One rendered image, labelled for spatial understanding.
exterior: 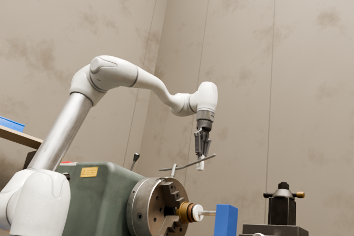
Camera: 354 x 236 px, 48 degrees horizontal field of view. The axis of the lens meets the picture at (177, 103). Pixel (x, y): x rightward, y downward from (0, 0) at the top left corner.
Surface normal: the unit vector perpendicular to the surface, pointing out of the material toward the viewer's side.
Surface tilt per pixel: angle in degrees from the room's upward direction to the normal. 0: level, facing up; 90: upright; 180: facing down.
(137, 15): 90
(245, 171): 90
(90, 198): 90
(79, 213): 90
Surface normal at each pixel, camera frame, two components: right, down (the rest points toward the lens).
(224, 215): -0.58, -0.40
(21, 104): 0.69, -0.21
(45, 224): 0.49, -0.26
